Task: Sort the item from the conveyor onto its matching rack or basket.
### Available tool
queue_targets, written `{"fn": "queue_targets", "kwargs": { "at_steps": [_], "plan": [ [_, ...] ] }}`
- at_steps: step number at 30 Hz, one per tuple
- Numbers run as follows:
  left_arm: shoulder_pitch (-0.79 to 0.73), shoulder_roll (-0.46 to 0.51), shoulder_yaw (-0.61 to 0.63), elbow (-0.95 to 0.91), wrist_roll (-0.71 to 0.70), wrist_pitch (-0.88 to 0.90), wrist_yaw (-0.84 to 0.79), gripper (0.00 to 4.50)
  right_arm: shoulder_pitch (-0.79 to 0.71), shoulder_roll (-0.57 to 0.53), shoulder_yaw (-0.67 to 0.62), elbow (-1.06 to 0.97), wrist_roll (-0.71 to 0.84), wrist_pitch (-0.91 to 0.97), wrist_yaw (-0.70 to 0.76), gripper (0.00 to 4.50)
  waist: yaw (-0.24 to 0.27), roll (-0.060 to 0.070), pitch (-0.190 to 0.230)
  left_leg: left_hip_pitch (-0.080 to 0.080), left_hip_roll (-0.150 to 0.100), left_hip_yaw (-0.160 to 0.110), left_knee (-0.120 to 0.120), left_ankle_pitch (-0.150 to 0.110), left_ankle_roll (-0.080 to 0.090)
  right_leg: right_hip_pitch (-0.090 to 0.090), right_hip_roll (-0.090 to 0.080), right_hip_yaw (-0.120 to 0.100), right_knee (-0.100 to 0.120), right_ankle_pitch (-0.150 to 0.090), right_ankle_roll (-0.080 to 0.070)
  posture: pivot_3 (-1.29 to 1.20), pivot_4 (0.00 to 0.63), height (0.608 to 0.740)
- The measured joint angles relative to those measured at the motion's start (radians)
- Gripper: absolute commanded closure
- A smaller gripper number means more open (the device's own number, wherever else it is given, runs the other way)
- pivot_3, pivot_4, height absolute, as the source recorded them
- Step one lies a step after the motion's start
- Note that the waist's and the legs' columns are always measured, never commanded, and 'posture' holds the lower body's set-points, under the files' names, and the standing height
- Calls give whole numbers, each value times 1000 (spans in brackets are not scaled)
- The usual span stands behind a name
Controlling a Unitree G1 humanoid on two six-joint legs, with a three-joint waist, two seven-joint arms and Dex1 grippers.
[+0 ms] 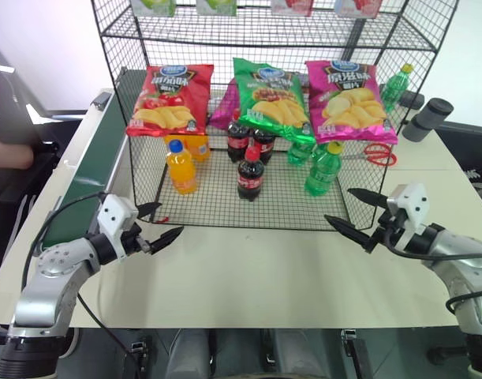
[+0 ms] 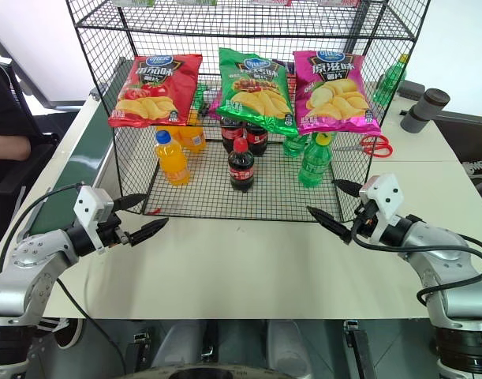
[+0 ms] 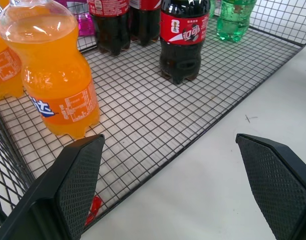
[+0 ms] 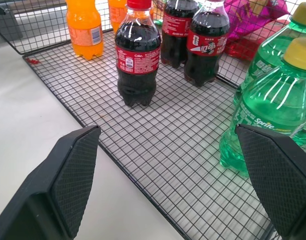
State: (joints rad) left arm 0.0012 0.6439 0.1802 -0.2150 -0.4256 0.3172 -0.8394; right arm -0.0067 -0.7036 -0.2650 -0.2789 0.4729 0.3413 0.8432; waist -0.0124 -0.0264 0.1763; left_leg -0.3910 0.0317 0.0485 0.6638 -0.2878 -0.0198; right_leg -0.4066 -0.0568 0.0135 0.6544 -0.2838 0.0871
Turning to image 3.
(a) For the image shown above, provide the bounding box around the cola bottle football label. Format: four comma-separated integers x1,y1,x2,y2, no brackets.
159,0,211,85

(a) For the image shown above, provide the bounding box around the black wire mesh basket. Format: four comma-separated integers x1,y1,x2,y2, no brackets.
0,0,306,227

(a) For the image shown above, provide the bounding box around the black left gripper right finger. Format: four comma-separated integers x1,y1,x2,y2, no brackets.
235,133,306,240

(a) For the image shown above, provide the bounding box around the small red plastic clip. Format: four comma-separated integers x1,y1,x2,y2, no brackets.
85,195,102,227

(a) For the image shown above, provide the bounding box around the pink bottle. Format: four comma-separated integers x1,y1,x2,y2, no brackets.
54,0,96,38

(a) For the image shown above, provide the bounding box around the orange soda bottle blue logo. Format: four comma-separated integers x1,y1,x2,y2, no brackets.
0,0,101,140

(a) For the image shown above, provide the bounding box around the green soda bottle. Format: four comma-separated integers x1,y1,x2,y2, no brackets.
216,0,257,43

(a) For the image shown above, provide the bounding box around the cola bottle red label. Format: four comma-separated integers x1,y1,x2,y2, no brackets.
88,0,131,56
129,0,162,47

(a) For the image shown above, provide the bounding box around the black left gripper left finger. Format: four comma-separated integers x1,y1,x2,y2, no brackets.
0,133,106,240

